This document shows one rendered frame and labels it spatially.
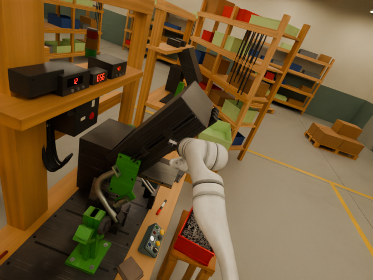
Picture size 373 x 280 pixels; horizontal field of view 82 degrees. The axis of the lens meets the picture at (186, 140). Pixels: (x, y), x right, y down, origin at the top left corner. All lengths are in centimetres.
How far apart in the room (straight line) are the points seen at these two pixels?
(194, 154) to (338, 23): 988
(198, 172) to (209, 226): 12
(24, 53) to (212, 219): 73
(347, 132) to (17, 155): 722
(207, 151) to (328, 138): 634
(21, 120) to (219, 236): 59
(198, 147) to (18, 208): 89
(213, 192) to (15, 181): 83
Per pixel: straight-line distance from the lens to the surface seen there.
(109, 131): 129
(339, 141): 699
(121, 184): 113
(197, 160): 49
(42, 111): 79
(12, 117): 76
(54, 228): 126
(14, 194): 115
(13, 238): 129
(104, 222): 94
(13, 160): 102
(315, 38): 1006
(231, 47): 397
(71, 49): 694
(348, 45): 1041
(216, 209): 45
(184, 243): 129
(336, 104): 1074
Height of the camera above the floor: 190
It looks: 28 degrees down
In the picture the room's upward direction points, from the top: 19 degrees clockwise
